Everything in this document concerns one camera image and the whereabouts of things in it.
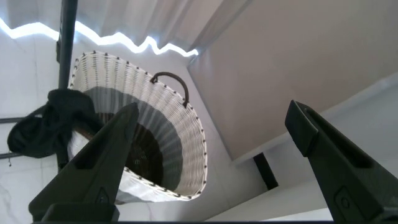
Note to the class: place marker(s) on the black clothes rack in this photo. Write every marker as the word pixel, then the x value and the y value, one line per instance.
pixel 67 46

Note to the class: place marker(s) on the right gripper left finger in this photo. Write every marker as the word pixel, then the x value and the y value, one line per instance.
pixel 90 174

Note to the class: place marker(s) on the black garment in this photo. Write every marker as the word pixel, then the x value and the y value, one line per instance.
pixel 56 124

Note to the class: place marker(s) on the white laundry basket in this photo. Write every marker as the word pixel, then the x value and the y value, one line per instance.
pixel 174 118

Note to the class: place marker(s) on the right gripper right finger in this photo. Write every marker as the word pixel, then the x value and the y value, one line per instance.
pixel 351 174

